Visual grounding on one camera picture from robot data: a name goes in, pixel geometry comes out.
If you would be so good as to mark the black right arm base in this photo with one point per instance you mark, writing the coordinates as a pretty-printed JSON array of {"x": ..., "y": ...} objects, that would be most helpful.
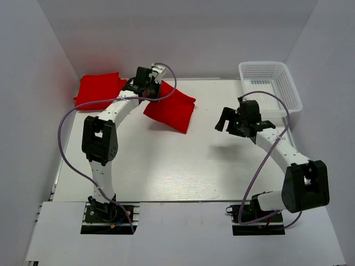
[{"x": 254, "y": 222}]

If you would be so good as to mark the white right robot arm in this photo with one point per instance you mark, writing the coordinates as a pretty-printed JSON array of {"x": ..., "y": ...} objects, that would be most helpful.
[{"x": 305, "y": 185}]

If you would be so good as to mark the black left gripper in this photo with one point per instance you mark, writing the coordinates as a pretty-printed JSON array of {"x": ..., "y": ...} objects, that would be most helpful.
[{"x": 156, "y": 84}]

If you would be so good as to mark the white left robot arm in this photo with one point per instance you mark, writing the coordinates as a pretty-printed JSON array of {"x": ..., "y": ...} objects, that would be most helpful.
[{"x": 100, "y": 142}]

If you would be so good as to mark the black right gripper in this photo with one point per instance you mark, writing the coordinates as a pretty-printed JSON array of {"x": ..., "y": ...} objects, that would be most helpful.
[{"x": 227, "y": 114}]

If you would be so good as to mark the folded red t shirt stack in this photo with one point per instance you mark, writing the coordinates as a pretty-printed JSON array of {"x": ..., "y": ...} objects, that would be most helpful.
[{"x": 99, "y": 87}]

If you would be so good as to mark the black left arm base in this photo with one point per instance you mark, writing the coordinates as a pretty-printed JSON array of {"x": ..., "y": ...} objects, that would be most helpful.
[{"x": 94, "y": 223}]

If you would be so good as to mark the white plastic basket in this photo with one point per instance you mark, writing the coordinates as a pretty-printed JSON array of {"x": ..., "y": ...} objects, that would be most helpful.
[{"x": 272, "y": 86}]

